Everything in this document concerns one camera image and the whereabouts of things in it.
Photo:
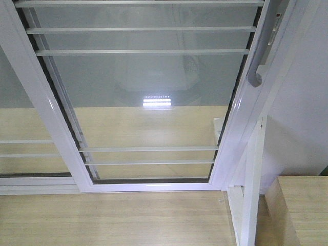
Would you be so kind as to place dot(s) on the white framed sliding glass door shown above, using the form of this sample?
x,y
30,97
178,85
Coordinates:
x,y
154,55

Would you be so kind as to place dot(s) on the light wooden box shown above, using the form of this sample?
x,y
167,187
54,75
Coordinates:
x,y
298,209

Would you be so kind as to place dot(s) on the white diagonal support brace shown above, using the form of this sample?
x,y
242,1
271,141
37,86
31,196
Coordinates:
x,y
243,187

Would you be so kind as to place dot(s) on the grey metal door handle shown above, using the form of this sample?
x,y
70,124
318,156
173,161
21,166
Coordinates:
x,y
253,78

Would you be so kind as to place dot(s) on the white fixed glass door panel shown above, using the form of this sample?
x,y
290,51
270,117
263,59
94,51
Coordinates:
x,y
30,161

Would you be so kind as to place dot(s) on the grey door lock plate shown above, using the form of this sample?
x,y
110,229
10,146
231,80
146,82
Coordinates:
x,y
276,25

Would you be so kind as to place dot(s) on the white side wall panel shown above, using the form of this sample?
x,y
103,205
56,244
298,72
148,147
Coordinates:
x,y
295,140

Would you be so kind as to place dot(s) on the white door frame post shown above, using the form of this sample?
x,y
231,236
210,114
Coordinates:
x,y
253,103

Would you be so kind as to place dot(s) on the light wooden base platform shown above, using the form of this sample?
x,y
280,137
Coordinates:
x,y
141,218

